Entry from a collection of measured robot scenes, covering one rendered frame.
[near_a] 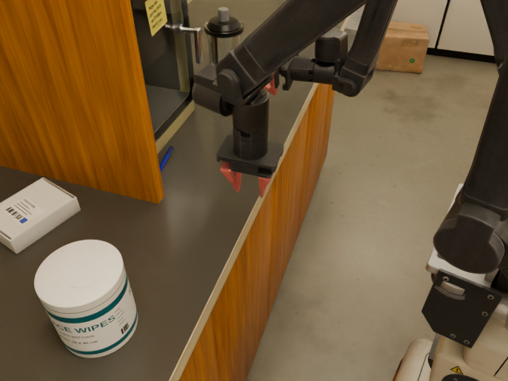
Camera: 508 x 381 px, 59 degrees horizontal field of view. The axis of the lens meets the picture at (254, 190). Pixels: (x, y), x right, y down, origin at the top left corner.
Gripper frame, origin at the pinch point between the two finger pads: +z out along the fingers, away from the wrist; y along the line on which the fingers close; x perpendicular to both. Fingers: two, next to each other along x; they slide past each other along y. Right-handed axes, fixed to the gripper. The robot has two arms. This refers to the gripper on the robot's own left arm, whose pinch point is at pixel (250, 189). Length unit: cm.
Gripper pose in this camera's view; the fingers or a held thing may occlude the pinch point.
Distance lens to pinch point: 81.4
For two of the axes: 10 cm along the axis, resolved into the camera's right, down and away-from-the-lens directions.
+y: -9.6, -2.0, 2.1
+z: -0.1, 7.3, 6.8
